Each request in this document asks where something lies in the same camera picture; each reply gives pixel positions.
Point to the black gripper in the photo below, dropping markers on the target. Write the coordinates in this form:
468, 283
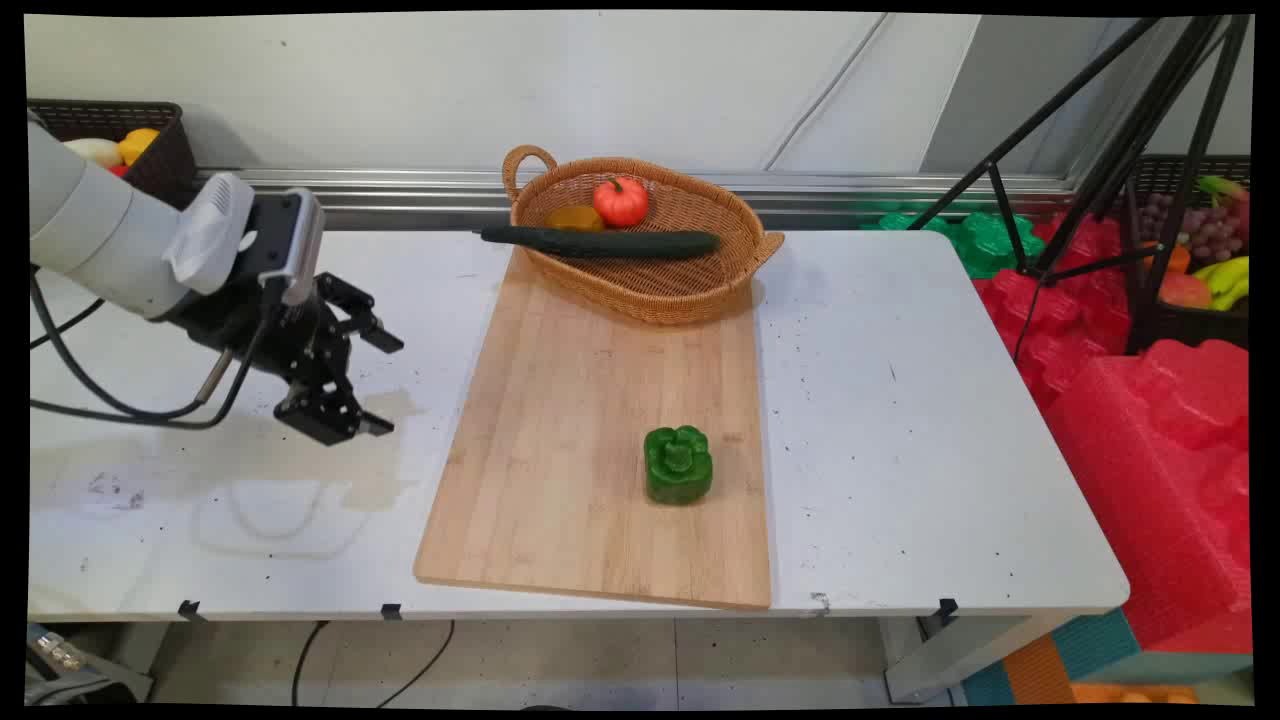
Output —
290, 345

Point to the dark green toy cucumber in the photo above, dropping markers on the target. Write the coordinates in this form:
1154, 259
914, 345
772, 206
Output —
600, 243

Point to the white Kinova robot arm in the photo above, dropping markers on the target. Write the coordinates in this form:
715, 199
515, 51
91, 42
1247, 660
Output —
95, 225

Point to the black tape tab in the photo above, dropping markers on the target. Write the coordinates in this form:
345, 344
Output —
391, 611
947, 610
188, 609

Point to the wooden cutting board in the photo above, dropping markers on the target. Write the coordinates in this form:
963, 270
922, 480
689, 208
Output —
590, 420

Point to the black plastic basket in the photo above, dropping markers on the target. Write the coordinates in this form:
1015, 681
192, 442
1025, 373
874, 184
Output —
165, 165

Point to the brown toy potato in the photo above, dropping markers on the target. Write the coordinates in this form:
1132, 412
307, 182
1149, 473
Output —
573, 217

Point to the yellow toy fruit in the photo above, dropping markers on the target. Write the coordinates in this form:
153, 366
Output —
138, 146

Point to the red toy tomato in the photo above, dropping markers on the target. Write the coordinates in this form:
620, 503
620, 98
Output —
620, 203

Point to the white toy vegetable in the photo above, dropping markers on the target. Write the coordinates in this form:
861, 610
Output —
92, 151

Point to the green toy bell pepper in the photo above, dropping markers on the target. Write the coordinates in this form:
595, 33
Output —
678, 470

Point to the woven wicker basket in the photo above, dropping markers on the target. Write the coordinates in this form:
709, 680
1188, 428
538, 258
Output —
690, 280

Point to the grey equipment under table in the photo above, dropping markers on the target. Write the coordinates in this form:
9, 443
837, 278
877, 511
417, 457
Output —
70, 675

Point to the green foam sheet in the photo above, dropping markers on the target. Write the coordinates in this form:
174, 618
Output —
985, 245

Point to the white table leg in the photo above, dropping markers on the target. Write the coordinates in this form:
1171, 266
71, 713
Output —
960, 655

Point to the red foam sheet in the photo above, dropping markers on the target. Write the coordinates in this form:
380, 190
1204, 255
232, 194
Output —
1060, 320

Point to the teal orange foam mat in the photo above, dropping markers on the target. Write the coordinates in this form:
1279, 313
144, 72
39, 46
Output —
1100, 650

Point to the large red foam block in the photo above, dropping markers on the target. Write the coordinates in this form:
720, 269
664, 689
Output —
1150, 480

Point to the black tripod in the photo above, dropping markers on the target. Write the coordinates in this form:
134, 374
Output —
1130, 150

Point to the black fruit crate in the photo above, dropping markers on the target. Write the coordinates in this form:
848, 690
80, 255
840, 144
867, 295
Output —
1185, 325

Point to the orange toy carrot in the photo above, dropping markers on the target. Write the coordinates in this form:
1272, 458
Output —
1180, 258

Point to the orange red toy peach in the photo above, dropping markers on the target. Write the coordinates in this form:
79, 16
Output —
1185, 291

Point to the purple toy grapes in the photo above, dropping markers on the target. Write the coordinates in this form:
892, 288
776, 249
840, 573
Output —
1212, 232

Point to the yellow toy bananas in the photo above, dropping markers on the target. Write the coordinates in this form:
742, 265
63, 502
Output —
1230, 278

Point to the green toy vegetable stalk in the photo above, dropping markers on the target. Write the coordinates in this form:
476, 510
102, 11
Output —
1220, 186

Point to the black silver wrist camera box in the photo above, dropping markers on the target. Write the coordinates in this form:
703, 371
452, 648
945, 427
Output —
283, 235

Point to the metal wall rail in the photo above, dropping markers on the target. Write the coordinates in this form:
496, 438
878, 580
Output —
420, 190

